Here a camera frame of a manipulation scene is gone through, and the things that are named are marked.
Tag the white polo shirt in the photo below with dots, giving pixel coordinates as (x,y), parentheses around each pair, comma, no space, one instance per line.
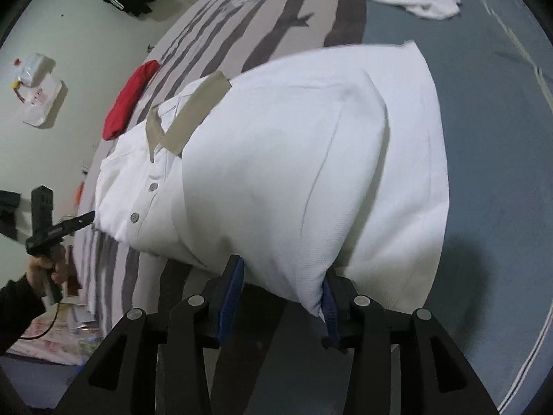
(281,160)

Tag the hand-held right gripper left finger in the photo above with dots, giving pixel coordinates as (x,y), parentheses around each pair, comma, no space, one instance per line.
(231,298)

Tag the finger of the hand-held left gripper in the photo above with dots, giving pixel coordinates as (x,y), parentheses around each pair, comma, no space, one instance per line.
(77,223)

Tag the pink floral cloth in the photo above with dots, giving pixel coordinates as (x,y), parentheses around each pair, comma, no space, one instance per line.
(39,348)

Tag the person's left hand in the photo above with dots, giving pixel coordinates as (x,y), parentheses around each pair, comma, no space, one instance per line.
(36,270)

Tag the white plastic bag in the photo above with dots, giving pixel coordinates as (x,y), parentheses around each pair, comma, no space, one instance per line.
(34,69)

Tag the person's left forearm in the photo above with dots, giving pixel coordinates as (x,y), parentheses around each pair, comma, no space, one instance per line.
(17,311)

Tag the bed with striped star sheet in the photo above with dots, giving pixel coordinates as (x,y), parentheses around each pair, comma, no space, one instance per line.
(497,181)

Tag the red folded garment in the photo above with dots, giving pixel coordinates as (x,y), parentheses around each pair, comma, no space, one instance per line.
(125,99)

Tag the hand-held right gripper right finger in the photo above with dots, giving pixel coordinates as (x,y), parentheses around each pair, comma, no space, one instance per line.
(330,307)

